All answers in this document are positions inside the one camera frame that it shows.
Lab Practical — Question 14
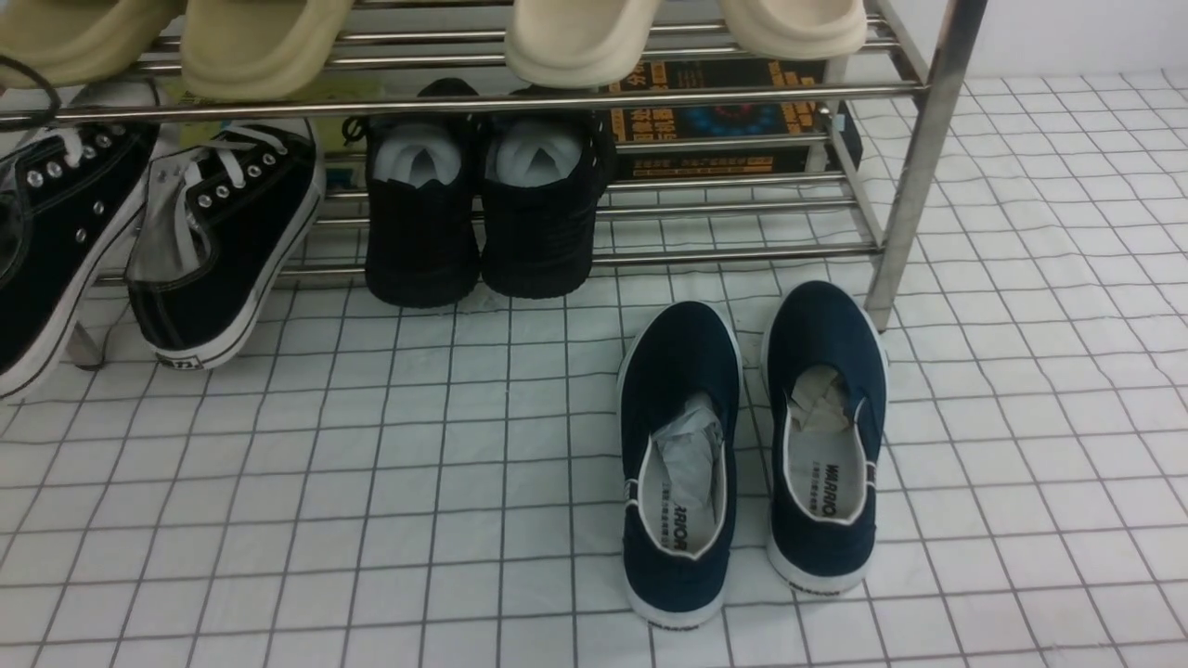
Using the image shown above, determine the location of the black lace-up sneaker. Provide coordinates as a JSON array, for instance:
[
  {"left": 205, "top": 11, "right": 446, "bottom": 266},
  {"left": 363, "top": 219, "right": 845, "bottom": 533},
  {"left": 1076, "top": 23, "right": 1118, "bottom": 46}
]
[
  {"left": 124, "top": 119, "right": 326, "bottom": 371},
  {"left": 1, "top": 120, "right": 177, "bottom": 402}
]

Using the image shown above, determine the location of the steel shoe rack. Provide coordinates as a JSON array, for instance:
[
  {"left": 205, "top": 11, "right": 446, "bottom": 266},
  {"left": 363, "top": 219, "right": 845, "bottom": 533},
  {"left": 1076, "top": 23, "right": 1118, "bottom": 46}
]
[{"left": 4, "top": 1, "right": 985, "bottom": 361}]

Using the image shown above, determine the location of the navy slip-on shoe left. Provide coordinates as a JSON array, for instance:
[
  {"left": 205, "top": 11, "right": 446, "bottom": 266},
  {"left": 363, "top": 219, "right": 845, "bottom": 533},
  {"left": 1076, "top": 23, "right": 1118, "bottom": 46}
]
[{"left": 617, "top": 301, "right": 743, "bottom": 630}]

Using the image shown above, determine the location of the navy slip-on shoe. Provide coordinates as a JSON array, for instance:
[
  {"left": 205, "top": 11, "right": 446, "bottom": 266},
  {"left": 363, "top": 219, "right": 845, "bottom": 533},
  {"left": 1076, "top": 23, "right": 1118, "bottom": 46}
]
[
  {"left": 760, "top": 281, "right": 887, "bottom": 597},
  {"left": 617, "top": 301, "right": 743, "bottom": 630}
]

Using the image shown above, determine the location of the black canvas shoe right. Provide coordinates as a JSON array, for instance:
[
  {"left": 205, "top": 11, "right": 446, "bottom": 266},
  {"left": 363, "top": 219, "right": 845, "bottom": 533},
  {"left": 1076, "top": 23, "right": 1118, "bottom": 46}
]
[{"left": 478, "top": 109, "right": 618, "bottom": 300}]

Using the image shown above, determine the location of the black canvas shoe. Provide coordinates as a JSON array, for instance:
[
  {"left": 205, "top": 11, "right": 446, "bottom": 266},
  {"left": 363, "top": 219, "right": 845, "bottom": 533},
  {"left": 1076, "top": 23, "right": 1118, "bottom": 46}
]
[
  {"left": 341, "top": 111, "right": 486, "bottom": 309},
  {"left": 478, "top": 109, "right": 618, "bottom": 300}
]

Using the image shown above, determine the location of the black canvas shoe left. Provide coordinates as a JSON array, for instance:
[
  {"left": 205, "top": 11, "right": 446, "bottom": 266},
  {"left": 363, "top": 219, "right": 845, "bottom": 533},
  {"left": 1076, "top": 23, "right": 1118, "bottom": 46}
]
[{"left": 341, "top": 111, "right": 486, "bottom": 309}]

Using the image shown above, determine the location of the navy slip-on shoe right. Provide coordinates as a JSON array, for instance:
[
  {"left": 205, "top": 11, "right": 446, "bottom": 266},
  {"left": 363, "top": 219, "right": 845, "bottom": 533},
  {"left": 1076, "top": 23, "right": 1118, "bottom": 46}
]
[{"left": 760, "top": 281, "right": 887, "bottom": 597}]

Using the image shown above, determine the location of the white grid tablecloth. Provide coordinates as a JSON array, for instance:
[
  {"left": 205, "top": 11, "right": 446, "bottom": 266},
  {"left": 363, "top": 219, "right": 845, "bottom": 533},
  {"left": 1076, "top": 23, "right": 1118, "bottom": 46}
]
[{"left": 4, "top": 71, "right": 1184, "bottom": 667}]

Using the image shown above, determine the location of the cream foam slipper left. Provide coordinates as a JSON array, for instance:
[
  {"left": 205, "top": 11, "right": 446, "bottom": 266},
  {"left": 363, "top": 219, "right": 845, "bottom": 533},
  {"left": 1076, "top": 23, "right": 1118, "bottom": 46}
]
[{"left": 504, "top": 1, "right": 662, "bottom": 90}]

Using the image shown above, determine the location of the cream foam slipper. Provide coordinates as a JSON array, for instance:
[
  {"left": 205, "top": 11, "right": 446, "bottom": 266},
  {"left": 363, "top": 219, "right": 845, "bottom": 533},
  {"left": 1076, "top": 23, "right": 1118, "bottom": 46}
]
[
  {"left": 504, "top": 1, "right": 662, "bottom": 90},
  {"left": 718, "top": 1, "right": 867, "bottom": 62}
]

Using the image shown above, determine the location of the black orange printed box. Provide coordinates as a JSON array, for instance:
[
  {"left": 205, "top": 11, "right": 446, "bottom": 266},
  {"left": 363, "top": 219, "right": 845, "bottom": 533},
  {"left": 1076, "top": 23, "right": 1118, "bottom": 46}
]
[{"left": 598, "top": 58, "right": 864, "bottom": 183}]

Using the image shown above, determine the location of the green blue printed box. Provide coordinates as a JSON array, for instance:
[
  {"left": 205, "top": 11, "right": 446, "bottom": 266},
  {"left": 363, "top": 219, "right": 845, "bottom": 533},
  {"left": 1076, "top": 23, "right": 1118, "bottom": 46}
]
[{"left": 162, "top": 73, "right": 385, "bottom": 190}]

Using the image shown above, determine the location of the cream foam slipper right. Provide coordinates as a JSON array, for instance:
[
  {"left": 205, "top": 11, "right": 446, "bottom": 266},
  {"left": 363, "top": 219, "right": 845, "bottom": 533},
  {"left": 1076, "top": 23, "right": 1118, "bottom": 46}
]
[{"left": 718, "top": 1, "right": 867, "bottom": 62}]

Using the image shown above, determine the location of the olive foam slipper right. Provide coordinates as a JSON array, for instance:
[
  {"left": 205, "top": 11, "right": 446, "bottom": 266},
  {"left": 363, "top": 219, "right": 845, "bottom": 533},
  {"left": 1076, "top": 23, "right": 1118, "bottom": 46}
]
[{"left": 181, "top": 1, "right": 354, "bottom": 101}]

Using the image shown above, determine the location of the olive foam slipper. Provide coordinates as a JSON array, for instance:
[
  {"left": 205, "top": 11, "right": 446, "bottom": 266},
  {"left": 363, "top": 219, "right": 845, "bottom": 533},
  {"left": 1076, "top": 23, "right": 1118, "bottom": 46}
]
[
  {"left": 1, "top": 1, "right": 187, "bottom": 89},
  {"left": 181, "top": 1, "right": 354, "bottom": 101}
]

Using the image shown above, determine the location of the olive foam slipper left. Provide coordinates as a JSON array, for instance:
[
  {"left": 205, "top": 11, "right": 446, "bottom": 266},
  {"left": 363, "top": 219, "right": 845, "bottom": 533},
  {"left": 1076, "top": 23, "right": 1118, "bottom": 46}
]
[{"left": 1, "top": 1, "right": 187, "bottom": 89}]

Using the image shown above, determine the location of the black cable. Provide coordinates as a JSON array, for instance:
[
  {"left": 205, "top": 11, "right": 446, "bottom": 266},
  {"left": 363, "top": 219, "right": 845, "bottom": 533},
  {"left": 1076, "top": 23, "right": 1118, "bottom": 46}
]
[{"left": 0, "top": 53, "right": 64, "bottom": 279}]

